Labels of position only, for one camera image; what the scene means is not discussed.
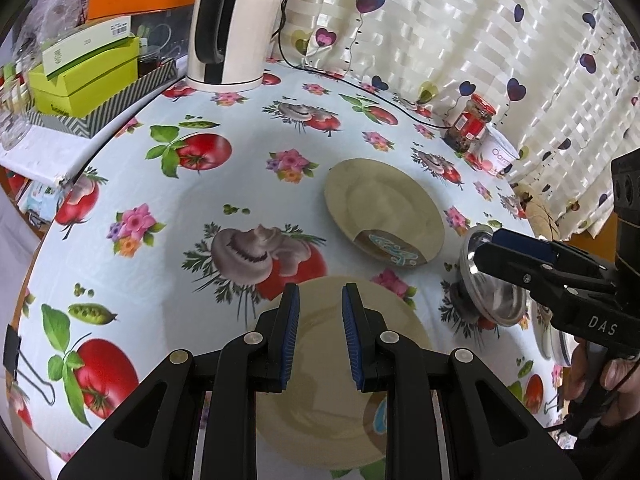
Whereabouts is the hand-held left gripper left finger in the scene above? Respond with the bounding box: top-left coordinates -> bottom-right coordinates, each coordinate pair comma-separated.
57,282 -> 301,480

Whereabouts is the black power cable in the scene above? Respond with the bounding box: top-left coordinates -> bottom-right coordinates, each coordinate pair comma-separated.
272,0 -> 453,130

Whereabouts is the white ceramic bowl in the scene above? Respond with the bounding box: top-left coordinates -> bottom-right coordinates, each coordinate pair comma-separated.
531,304 -> 572,367

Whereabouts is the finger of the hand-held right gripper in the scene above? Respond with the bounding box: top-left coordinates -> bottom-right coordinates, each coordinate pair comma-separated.
472,242 -> 617,306
492,228 -> 621,281

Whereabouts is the person's right hand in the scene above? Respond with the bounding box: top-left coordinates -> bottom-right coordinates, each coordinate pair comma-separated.
569,339 -> 640,411

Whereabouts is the beige plate with blue pattern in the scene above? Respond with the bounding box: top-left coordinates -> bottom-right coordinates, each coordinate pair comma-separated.
255,276 -> 432,471
324,158 -> 446,268

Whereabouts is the dark glass jar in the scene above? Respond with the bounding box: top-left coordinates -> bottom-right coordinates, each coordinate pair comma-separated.
136,45 -> 167,79

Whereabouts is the lime green box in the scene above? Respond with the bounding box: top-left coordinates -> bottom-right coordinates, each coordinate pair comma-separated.
27,37 -> 141,116

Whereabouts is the flat white and green box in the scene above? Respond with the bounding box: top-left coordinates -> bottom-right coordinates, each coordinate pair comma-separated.
42,15 -> 133,79

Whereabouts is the glass jar with red label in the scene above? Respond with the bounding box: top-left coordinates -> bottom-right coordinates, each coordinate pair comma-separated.
444,92 -> 497,154

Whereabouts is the black and white striped box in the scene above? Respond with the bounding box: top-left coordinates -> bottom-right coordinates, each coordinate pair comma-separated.
25,57 -> 178,139

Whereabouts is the stainless steel bowl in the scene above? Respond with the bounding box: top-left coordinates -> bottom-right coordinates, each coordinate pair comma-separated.
459,225 -> 528,328

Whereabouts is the vegetable print tablecloth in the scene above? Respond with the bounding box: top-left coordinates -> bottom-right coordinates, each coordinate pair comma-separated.
15,55 -> 576,480

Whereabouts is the white paper box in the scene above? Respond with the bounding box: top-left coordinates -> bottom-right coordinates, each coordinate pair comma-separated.
0,124 -> 95,187

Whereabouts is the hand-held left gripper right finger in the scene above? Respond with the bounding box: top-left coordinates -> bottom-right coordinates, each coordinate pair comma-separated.
341,282 -> 583,480

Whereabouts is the white and black electric kettle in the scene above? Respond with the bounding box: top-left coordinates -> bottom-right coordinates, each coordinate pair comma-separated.
186,0 -> 287,93

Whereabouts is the black binder clip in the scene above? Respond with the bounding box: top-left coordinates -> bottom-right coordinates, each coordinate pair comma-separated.
2,325 -> 57,407

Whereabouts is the cream curtain with heart print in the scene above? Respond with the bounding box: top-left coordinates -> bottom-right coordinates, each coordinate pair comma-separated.
272,0 -> 640,242

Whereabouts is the white yogurt tub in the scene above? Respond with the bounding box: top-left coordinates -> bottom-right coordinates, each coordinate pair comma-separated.
472,127 -> 519,177

